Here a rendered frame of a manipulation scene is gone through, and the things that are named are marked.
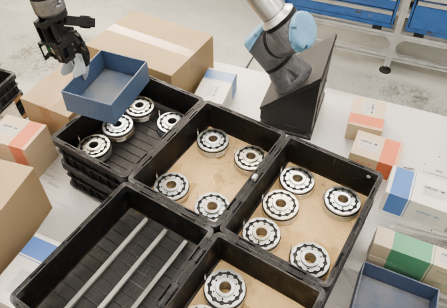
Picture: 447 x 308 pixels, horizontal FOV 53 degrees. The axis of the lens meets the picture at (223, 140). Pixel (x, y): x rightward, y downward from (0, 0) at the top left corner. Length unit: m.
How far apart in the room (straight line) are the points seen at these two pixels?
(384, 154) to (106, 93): 0.92
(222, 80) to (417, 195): 0.82
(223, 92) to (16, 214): 0.83
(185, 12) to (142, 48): 2.03
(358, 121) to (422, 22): 1.53
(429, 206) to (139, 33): 1.22
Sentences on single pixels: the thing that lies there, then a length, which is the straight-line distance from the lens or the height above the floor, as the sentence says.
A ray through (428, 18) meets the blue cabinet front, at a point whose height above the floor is 0.43.
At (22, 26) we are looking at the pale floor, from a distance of 3.91.
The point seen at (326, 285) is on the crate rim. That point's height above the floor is 0.93.
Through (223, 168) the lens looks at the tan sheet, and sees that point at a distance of 1.39.
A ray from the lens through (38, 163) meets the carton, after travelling 1.63.
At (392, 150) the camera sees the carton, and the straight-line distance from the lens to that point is 1.61.
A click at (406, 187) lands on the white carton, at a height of 0.79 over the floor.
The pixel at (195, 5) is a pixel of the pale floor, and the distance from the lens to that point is 3.87.
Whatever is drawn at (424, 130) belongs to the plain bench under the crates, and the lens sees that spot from 1.85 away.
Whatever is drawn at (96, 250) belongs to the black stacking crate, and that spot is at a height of 0.83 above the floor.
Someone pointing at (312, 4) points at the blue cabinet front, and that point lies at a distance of 3.15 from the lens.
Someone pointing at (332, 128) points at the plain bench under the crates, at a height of 0.70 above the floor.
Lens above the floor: 1.89
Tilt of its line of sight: 46 degrees down
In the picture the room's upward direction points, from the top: straight up
